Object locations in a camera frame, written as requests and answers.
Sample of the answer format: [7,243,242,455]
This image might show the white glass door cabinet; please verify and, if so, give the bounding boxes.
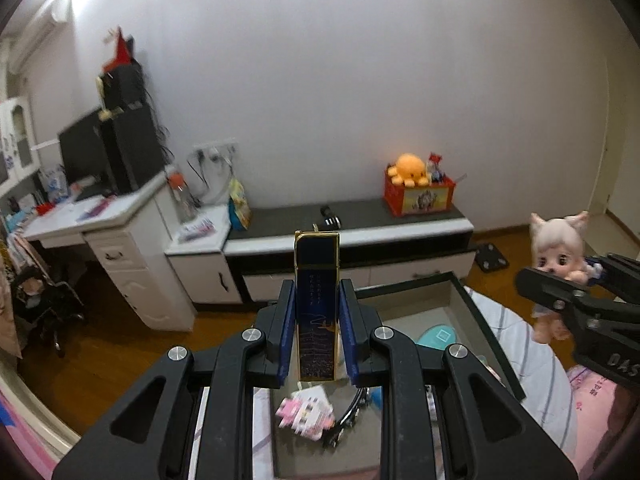
[0,96,41,198]

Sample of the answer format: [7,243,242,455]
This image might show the pink packets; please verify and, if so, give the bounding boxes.
[177,215,218,241]

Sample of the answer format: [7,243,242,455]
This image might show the black white tv stand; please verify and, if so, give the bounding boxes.
[223,196,478,303]

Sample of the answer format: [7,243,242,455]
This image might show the orange lid water bottle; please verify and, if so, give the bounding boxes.
[167,167,193,223]

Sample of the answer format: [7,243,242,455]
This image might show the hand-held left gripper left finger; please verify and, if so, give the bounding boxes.
[52,280,296,480]

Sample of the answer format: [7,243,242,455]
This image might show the white door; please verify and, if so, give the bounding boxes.
[587,55,640,221]

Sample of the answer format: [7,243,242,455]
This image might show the small white bedside cabinet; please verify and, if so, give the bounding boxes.
[165,205,246,306]

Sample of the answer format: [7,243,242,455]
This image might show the teal oval case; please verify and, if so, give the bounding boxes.
[417,324,458,351]

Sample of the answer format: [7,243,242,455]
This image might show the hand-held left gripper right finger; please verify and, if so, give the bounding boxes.
[340,280,580,480]

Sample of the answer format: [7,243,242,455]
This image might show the red storage box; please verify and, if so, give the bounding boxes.
[383,170,457,217]

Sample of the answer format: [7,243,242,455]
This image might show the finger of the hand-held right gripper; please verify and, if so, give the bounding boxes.
[587,254,640,305]
[515,267,640,333]

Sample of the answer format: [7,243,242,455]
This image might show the black computer tower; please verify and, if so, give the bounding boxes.
[100,105,168,196]

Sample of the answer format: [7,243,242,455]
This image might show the yellow blue snack bag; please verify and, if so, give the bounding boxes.
[227,177,252,231]

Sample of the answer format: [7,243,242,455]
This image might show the black handheld device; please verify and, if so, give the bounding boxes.
[314,204,343,231]

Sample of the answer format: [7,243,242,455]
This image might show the blue gold trimmed lighter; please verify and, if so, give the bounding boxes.
[293,230,342,383]

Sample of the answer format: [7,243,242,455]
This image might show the white wall outlet strip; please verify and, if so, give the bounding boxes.
[192,140,238,158]

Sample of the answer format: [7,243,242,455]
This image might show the black office chair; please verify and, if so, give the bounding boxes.
[10,265,86,358]

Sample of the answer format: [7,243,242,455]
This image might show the pink eared doll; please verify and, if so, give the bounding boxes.
[529,211,601,343]

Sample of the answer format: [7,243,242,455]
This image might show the black bathroom scale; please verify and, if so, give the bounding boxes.
[475,242,511,271]

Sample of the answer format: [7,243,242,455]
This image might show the white air conditioner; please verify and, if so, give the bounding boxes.
[15,0,73,51]

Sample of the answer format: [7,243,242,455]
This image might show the orange octopus plush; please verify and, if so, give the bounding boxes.
[387,154,431,186]

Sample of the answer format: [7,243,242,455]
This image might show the pink box with grey inside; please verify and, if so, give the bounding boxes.
[190,271,527,480]

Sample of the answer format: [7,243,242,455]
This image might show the black power cables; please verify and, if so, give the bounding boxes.
[187,147,236,196]

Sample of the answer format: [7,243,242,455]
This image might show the blue white box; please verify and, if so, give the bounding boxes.
[45,167,71,201]

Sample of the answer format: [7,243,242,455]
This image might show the black keyboard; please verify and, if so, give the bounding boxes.
[72,185,113,203]

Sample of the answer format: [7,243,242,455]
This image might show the pink notebook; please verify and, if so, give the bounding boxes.
[75,197,113,221]

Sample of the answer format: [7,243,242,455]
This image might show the pink bed sheet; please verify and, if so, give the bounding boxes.
[0,375,83,480]

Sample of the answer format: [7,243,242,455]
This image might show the black computer monitor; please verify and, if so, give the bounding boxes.
[57,107,108,193]

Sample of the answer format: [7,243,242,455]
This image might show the pink quilt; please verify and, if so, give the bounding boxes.
[565,362,640,480]

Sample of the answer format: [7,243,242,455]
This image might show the black speaker box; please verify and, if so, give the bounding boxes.
[97,60,146,111]

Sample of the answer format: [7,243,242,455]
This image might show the white desk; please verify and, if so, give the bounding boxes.
[22,170,196,333]

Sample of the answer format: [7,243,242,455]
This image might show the pink block figure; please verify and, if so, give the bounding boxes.
[275,390,336,443]

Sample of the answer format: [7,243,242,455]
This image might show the black hair clip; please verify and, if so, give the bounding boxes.
[322,385,373,451]

